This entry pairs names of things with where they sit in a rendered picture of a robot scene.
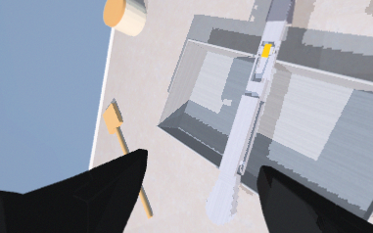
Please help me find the grey roasting tin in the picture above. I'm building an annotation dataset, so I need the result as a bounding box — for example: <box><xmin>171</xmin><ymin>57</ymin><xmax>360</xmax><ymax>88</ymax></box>
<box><xmin>157</xmin><ymin>38</ymin><xmax>373</xmax><ymax>221</ymax></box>

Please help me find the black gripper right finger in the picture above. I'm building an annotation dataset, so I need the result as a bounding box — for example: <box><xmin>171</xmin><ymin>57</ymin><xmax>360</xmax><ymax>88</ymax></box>
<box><xmin>256</xmin><ymin>165</ymin><xmax>373</xmax><ymax>233</ymax></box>

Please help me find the grey cylindrical jar with wooden lid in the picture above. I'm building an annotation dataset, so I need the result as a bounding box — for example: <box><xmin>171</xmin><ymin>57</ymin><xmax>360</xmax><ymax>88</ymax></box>
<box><xmin>104</xmin><ymin>0</ymin><xmax>147</xmax><ymax>36</ymax></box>

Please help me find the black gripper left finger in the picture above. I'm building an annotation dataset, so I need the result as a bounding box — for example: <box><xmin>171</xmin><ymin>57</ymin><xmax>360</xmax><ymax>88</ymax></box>
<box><xmin>0</xmin><ymin>149</ymin><xmax>148</xmax><ymax>233</ymax></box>

